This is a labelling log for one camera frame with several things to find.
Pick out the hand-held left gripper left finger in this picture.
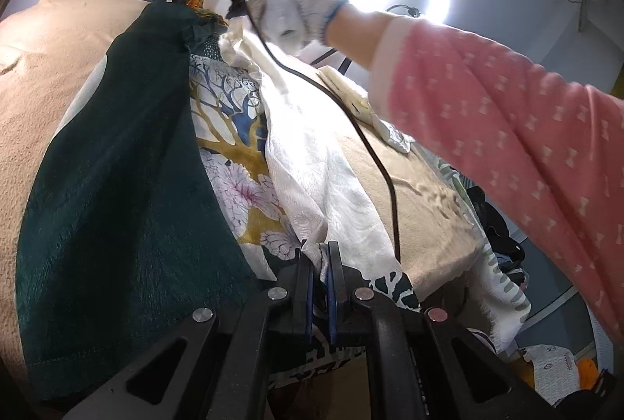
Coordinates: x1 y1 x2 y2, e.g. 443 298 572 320
59 252 316 420

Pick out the cream folded cloth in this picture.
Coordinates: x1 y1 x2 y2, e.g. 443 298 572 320
316 66 416 154

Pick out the person's right hand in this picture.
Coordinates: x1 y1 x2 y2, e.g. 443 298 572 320
246 0 351 53

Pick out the white satin cloth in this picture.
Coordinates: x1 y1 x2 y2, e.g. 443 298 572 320
217 18 391 277

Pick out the white paper bag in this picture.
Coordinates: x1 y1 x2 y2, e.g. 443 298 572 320
521 344 582 407

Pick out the white grey striped cloth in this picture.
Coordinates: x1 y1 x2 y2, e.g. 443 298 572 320
436 157 533 355

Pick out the pile of dark clothes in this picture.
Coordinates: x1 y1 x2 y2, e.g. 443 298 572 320
467 185 530 290

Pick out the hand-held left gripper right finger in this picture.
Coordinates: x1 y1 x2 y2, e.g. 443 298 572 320
326 241 577 420

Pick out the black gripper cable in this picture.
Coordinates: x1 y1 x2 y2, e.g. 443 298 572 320
245 0 403 263

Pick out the orange object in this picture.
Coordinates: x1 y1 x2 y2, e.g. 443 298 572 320
577 358 603 392

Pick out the person's right forearm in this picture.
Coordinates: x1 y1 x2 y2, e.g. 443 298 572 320
324 0 624 353

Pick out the dark green cloth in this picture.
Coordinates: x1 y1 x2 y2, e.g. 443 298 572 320
14 0 266 404

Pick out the floral tree printed scarf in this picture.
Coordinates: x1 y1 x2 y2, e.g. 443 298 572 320
188 8 422 311

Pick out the beige blanket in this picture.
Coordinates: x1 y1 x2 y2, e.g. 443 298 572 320
0 0 489 401

